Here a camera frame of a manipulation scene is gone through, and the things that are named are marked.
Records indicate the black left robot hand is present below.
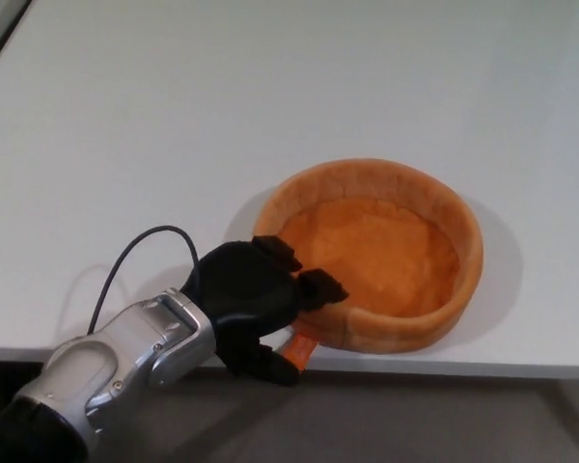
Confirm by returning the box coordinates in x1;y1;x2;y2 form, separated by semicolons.
179;234;351;388

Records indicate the orange soft plush plate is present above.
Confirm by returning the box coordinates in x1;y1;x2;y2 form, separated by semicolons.
254;157;485;373

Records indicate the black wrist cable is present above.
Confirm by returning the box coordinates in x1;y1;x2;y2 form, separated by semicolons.
87;225;200;335

